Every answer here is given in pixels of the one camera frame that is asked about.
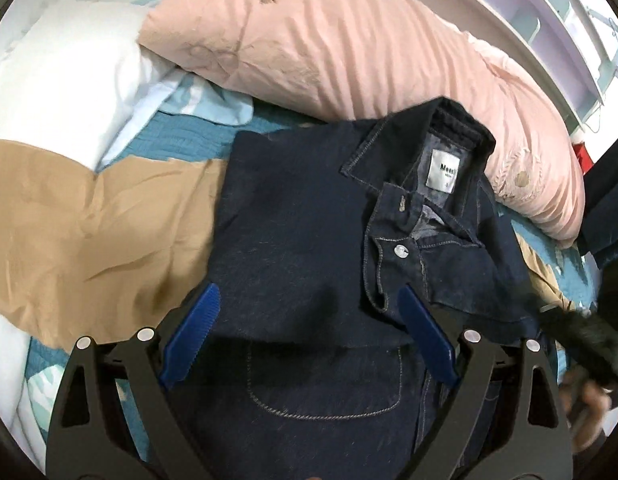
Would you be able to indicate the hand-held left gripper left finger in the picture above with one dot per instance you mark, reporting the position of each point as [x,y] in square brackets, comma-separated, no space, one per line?
[189,340]

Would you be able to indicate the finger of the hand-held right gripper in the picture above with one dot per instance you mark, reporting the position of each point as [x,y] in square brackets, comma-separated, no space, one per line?
[579,347]

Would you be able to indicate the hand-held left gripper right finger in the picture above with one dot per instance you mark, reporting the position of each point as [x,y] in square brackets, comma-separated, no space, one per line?
[429,340]

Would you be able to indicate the tan button jacket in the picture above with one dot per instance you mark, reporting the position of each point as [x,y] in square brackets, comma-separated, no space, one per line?
[89,240]

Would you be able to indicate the dark blue denim shirt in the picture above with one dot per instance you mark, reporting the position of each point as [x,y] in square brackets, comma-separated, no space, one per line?
[299,240]

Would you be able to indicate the person's right hand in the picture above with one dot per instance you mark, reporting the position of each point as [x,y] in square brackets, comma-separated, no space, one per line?
[586,410]

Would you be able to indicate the small red object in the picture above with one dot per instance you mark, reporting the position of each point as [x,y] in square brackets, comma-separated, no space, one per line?
[583,157]

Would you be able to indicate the teal quilted bed mat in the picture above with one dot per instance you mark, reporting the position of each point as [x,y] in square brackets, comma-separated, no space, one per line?
[189,132]

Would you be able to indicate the light blue striped pillow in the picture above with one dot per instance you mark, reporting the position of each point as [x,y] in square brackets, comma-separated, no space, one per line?
[214,105]

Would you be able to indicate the white pillow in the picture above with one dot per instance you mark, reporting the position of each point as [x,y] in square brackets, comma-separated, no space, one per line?
[64,85]

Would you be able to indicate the pink quilt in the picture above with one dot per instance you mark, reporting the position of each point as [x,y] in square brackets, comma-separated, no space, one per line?
[339,35]

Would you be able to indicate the lilac wall shelf unit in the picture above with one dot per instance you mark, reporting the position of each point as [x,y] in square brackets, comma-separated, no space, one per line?
[519,5]

